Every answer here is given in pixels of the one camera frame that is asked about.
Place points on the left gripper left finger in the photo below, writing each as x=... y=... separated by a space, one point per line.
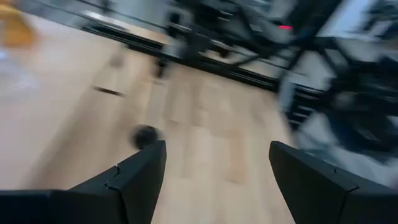
x=93 y=205

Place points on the black station frame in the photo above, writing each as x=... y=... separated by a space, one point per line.
x=217 y=70

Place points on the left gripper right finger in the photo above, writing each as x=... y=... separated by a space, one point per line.
x=326 y=202

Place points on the amber ribbed glass candle holder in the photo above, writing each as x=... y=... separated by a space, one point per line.
x=14 y=31

